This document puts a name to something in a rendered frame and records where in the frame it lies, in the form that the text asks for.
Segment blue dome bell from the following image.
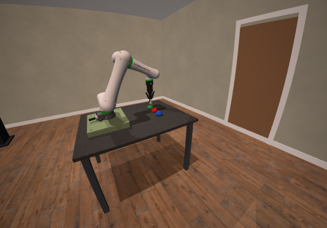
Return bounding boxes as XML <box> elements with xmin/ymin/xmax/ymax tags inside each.
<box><xmin>155</xmin><ymin>110</ymin><xmax>162</xmax><ymax>116</ymax></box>

